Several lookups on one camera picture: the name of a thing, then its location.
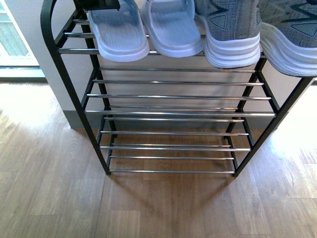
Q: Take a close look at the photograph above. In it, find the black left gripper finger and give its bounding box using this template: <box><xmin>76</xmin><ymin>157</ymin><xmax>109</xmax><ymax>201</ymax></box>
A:
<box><xmin>74</xmin><ymin>0</ymin><xmax>120</xmax><ymax>10</ymax></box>

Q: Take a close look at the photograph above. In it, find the light blue slide slipper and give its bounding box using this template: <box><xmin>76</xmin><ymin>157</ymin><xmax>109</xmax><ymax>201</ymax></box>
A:
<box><xmin>141</xmin><ymin>0</ymin><xmax>203</xmax><ymax>58</ymax></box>

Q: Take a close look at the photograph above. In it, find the grey knit sneaker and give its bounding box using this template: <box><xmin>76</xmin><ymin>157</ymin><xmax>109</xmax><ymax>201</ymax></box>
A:
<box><xmin>259</xmin><ymin>0</ymin><xmax>317</xmax><ymax>77</ymax></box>
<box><xmin>194</xmin><ymin>0</ymin><xmax>261</xmax><ymax>68</ymax></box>

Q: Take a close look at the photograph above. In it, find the black metal shoe rack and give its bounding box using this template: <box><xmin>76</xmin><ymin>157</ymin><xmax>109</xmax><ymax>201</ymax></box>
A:
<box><xmin>40</xmin><ymin>0</ymin><xmax>313</xmax><ymax>177</ymax></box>

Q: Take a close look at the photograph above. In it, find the dark framed window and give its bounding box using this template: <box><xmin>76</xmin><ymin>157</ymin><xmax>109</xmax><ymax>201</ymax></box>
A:
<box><xmin>0</xmin><ymin>0</ymin><xmax>46</xmax><ymax>82</ymax></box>

